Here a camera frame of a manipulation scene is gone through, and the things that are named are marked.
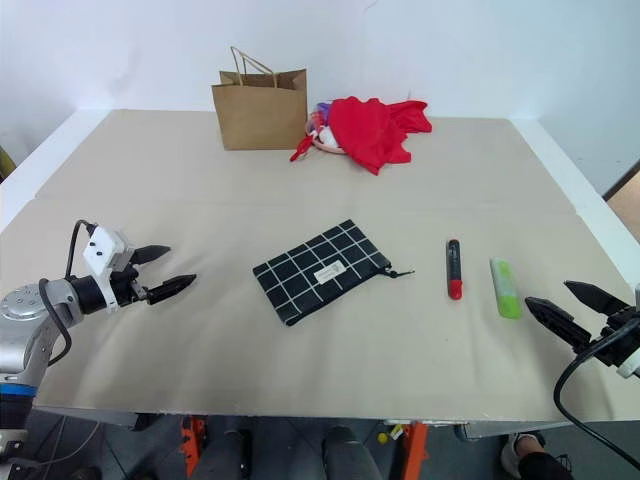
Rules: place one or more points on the small yellow ball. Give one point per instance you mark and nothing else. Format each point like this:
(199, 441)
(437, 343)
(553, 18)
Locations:
(382, 438)

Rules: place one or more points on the brown board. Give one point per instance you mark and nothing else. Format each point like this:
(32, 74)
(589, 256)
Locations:
(627, 202)

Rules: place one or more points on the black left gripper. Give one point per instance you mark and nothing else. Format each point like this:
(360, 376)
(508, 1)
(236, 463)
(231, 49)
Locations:
(125, 287)

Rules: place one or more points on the black trouser leg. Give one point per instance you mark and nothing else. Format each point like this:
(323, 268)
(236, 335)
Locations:
(545, 467)

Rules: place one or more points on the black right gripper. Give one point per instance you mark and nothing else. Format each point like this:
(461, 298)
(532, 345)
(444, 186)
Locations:
(620, 335)

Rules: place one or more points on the black checkered pencil pouch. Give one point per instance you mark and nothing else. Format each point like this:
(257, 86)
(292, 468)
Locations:
(320, 272)

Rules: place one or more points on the dark rounded shape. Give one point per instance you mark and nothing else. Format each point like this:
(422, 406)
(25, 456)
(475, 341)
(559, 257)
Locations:
(225, 450)
(347, 455)

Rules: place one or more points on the brown paper bag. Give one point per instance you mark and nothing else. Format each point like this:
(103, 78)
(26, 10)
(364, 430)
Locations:
(260, 115)

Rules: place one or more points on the purple plastic cup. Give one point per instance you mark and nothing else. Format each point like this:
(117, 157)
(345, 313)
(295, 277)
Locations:
(322, 106)

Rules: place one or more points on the red cloth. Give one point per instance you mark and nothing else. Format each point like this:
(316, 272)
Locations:
(370, 130)

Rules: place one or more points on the orange stand leg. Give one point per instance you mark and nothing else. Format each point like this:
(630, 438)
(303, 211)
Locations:
(415, 452)
(191, 445)

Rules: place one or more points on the red and black marker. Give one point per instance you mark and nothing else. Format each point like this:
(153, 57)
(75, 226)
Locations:
(455, 270)

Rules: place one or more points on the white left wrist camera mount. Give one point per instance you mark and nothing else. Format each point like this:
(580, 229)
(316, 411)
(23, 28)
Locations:
(102, 255)

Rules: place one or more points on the beige table cover sheet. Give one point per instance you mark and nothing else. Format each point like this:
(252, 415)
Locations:
(250, 360)
(200, 160)

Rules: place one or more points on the green highlighter pen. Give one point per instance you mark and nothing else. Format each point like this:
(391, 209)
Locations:
(506, 290)

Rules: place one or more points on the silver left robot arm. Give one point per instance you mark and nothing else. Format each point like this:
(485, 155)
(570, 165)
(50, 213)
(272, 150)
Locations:
(20, 306)

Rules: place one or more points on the pink round basket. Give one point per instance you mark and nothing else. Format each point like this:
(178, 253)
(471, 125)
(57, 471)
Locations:
(327, 145)

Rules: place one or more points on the yellow object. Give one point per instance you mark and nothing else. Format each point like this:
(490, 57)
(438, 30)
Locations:
(5, 162)

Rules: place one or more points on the white shoe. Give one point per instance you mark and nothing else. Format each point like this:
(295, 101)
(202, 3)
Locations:
(512, 452)

